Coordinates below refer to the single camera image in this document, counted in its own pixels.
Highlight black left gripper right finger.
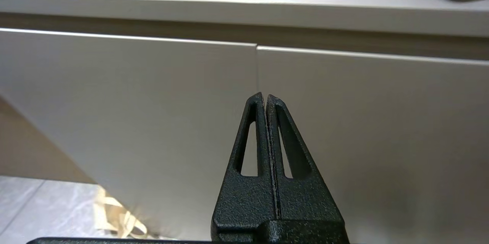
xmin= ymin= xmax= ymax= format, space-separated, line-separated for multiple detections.
xmin=266 ymin=94 xmax=346 ymax=223

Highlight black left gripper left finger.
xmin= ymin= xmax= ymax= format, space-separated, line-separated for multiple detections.
xmin=211 ymin=92 xmax=277 ymax=242

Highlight right white drawer front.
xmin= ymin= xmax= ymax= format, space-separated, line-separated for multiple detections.
xmin=257 ymin=45 xmax=489 ymax=244

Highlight beige cabinet door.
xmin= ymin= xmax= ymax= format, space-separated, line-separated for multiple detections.
xmin=0 ymin=28 xmax=257 ymax=241

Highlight beige sideboard cabinet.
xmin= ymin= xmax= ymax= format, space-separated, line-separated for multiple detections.
xmin=0 ymin=0 xmax=489 ymax=244

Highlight cream bag straps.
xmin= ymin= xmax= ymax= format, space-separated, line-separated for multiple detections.
xmin=93 ymin=186 xmax=149 ymax=239

